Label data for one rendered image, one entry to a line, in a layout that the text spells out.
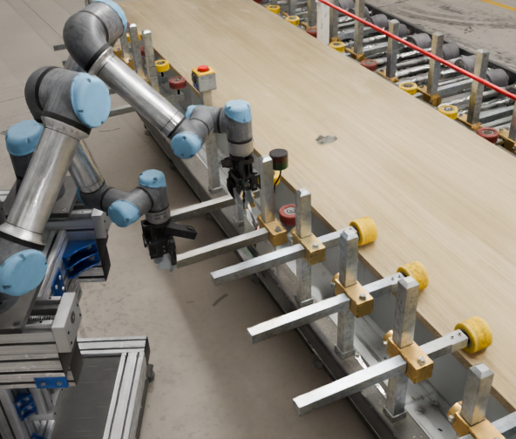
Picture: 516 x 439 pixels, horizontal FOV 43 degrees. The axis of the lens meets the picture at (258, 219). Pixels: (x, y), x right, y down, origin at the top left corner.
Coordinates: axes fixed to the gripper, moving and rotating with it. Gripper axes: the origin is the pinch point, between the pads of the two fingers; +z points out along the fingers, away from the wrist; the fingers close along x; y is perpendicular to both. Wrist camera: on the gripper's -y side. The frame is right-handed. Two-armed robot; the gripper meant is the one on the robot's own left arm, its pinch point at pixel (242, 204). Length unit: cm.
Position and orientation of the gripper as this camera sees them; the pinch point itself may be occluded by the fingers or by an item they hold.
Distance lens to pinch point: 206.6
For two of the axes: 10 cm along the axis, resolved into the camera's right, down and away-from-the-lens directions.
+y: 4.2, 5.0, -7.6
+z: 0.5, 8.2, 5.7
